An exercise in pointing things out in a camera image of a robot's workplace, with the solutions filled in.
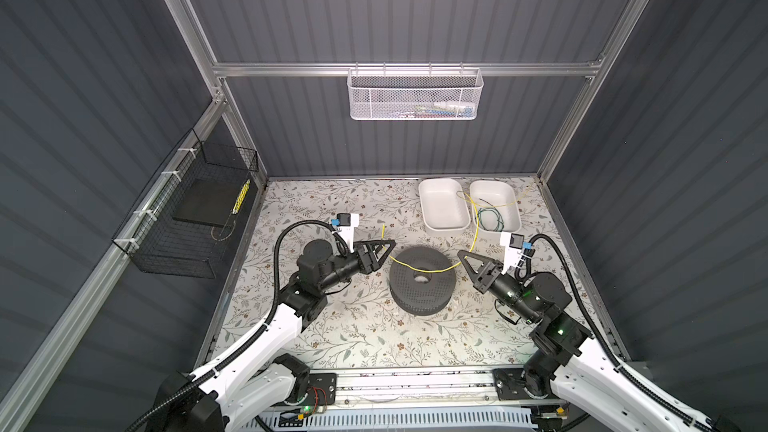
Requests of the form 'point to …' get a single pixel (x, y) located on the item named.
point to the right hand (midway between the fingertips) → (463, 258)
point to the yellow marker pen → (241, 197)
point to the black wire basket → (183, 222)
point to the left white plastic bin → (444, 206)
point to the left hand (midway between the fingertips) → (391, 243)
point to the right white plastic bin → (502, 195)
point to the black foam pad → (209, 200)
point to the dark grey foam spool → (422, 298)
